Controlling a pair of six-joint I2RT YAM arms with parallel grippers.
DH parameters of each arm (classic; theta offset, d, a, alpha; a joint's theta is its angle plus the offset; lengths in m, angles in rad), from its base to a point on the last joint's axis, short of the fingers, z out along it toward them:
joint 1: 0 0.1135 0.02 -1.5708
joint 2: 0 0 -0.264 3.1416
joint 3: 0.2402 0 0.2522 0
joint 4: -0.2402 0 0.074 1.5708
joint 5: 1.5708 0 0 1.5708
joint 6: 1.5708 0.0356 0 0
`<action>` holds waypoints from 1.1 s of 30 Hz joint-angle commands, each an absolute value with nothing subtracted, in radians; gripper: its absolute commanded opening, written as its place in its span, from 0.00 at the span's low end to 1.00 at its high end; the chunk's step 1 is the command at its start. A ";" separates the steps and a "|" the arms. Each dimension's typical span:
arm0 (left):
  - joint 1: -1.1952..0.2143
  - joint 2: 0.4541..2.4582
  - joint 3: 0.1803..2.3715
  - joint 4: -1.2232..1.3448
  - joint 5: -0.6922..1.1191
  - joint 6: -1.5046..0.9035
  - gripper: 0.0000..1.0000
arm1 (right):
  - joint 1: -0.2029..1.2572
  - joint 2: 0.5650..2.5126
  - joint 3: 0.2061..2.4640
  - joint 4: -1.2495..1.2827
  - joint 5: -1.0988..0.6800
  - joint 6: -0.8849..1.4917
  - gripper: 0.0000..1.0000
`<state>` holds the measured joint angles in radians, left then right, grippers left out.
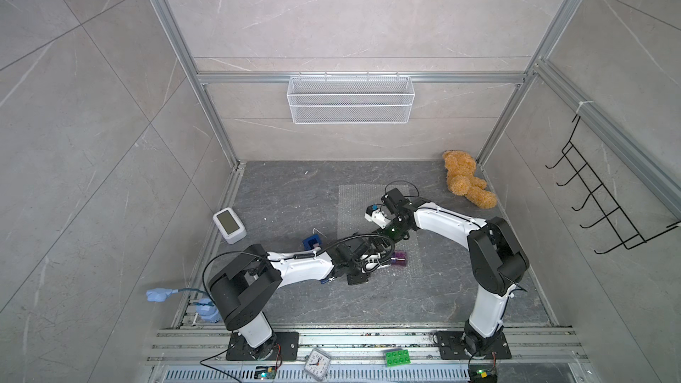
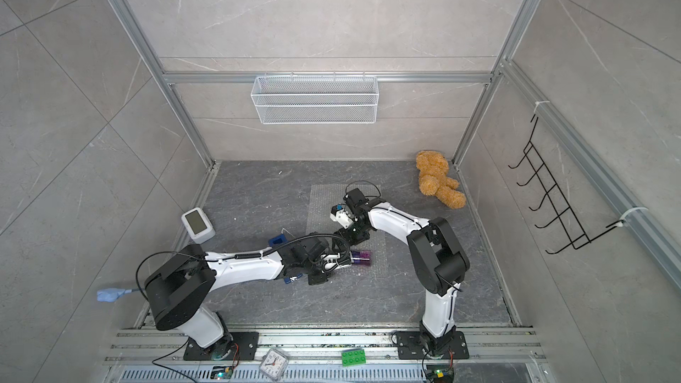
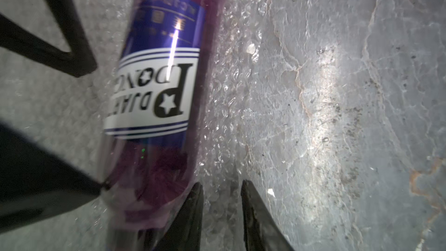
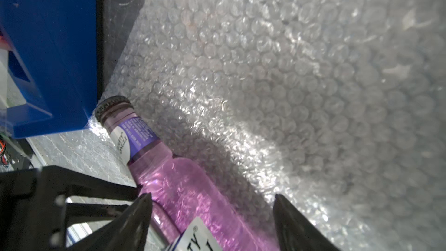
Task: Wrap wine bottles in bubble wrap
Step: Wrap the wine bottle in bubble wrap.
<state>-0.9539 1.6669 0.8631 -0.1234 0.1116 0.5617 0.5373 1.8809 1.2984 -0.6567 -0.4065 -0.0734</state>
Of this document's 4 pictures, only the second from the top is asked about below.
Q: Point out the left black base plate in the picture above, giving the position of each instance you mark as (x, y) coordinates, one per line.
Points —
(240, 345)

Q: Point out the small white analog clock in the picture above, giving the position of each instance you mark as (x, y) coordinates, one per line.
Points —
(274, 364)

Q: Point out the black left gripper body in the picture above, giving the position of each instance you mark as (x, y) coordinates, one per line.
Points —
(316, 269)

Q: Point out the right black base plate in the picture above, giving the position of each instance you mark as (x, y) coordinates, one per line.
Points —
(421, 344)

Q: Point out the brown teddy bear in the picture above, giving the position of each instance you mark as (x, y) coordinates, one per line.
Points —
(435, 182)

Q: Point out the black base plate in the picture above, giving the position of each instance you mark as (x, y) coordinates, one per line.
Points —
(421, 344)
(240, 345)

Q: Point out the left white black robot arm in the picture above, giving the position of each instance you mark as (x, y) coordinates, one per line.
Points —
(177, 290)

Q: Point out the blue tape dispenser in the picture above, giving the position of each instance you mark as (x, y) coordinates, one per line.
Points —
(277, 241)

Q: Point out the white wire mesh basket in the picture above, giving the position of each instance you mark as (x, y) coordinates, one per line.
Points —
(316, 99)

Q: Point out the green toy brick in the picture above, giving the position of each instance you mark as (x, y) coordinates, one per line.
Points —
(353, 357)

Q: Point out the black wall hook rack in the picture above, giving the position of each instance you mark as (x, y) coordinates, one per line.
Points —
(555, 198)

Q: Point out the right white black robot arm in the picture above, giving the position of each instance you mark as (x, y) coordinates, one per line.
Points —
(439, 261)

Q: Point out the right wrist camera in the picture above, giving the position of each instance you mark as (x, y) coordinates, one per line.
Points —
(342, 215)

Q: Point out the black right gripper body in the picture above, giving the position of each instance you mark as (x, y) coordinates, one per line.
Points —
(356, 234)

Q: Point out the white digital clock display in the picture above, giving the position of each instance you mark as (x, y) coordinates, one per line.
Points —
(198, 225)

